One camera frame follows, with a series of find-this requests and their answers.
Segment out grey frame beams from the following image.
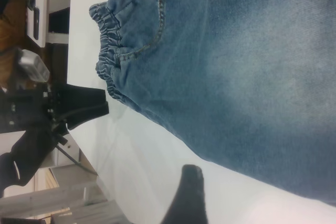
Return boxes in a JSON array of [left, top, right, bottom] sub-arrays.
[[0, 163, 127, 224]]

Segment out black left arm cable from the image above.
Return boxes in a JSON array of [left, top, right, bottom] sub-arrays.
[[54, 140, 98, 176]]

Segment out blue denim shorts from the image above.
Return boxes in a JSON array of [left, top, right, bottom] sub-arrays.
[[88, 0, 336, 209]]

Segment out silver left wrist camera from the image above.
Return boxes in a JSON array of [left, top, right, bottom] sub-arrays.
[[17, 48, 50, 83]]

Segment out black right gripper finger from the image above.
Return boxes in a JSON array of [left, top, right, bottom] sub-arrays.
[[160, 163, 211, 224]]

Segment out black remote control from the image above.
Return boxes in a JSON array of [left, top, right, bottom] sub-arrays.
[[32, 7, 40, 40]]

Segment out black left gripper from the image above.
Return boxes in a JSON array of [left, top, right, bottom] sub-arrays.
[[0, 83, 110, 134]]

